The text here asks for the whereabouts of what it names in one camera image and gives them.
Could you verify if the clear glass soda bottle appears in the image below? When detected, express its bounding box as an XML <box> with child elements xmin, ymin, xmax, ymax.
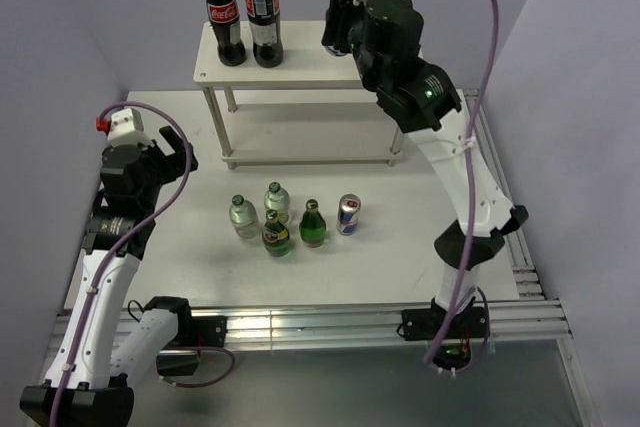
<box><xmin>264</xmin><ymin>182</ymin><xmax>290</xmax><ymax>224</ymax></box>

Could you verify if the Coca-Cola glass bottle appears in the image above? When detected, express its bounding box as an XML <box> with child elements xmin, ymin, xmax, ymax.
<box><xmin>206</xmin><ymin>0</ymin><xmax>246</xmax><ymax>66</ymax></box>

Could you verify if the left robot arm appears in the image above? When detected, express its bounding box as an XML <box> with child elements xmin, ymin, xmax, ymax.
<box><xmin>20</xmin><ymin>129</ymin><xmax>198</xmax><ymax>426</ymax></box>

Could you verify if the green bottle gold cap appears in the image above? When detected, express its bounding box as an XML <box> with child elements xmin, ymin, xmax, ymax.
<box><xmin>299</xmin><ymin>199</ymin><xmax>327</xmax><ymax>248</ymax></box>

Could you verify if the dark cola bottle red label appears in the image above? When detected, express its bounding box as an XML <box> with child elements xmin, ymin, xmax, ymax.
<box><xmin>245</xmin><ymin>0</ymin><xmax>284</xmax><ymax>68</ymax></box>

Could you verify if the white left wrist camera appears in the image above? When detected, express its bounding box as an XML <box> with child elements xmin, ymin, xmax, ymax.
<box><xmin>96</xmin><ymin>108</ymin><xmax>152</xmax><ymax>148</ymax></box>

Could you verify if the white two-tier shelf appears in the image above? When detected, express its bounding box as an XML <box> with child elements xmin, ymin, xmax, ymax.
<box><xmin>193</xmin><ymin>21</ymin><xmax>404</xmax><ymax>169</ymax></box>

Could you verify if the clear Chang soda bottle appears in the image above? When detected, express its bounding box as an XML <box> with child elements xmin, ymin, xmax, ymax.
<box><xmin>229</xmin><ymin>194</ymin><xmax>260</xmax><ymax>239</ymax></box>

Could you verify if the green bottle colourful label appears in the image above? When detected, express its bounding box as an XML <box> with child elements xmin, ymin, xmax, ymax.
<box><xmin>262</xmin><ymin>209</ymin><xmax>291</xmax><ymax>257</ymax></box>

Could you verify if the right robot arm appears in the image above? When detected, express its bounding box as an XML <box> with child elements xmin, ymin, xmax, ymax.
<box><xmin>194</xmin><ymin>0</ymin><xmax>528</xmax><ymax>337</ymax></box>

